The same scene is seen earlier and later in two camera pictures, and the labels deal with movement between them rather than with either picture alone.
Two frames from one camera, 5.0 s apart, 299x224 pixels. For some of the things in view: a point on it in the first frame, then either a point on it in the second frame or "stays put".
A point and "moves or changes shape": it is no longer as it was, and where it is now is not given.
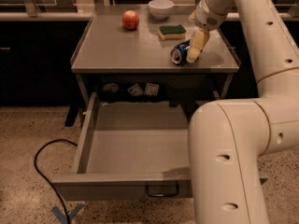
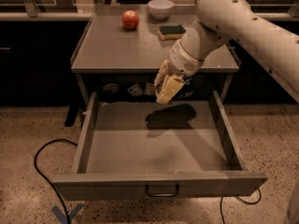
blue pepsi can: x=179 y=52 moves or changes shape
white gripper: x=206 y=16 → x=181 y=62
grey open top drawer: x=132 y=150 stays put
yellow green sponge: x=174 y=32 stays put
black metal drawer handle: x=166 y=195 stays put
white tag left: x=135 y=91 stays put
